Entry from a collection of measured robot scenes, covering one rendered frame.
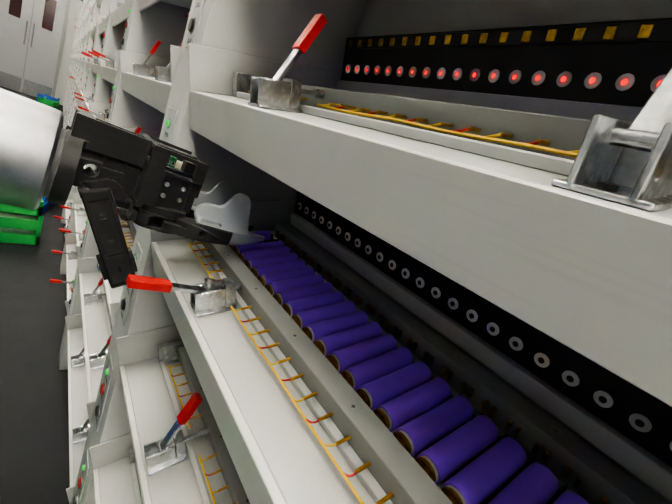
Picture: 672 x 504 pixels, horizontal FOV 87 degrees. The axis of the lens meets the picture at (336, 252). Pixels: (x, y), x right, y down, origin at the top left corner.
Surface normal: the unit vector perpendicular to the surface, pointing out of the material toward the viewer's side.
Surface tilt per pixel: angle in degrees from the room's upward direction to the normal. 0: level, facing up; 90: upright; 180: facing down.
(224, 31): 90
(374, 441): 15
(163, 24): 90
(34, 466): 0
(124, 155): 90
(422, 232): 105
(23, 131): 57
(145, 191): 90
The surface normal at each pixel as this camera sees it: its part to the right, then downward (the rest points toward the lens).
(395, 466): 0.15, -0.91
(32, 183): 0.48, 0.56
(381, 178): -0.81, 0.12
